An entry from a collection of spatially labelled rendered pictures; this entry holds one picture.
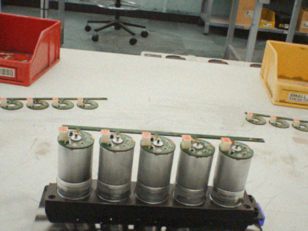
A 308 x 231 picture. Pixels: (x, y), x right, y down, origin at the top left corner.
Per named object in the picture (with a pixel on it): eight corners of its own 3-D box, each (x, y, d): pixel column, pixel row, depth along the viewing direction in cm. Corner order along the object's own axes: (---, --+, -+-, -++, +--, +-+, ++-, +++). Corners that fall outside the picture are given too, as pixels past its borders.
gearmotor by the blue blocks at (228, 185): (243, 217, 31) (258, 157, 29) (210, 216, 31) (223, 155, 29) (235, 197, 33) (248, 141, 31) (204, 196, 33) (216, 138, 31)
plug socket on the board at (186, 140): (193, 149, 29) (194, 140, 29) (181, 148, 29) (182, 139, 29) (192, 143, 30) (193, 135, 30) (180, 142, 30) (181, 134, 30)
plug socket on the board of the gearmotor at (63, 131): (70, 141, 28) (70, 132, 28) (57, 140, 28) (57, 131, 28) (71, 135, 29) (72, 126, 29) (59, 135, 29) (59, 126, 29)
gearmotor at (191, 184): (205, 215, 31) (218, 155, 29) (172, 214, 30) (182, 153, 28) (201, 196, 33) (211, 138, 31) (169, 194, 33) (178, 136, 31)
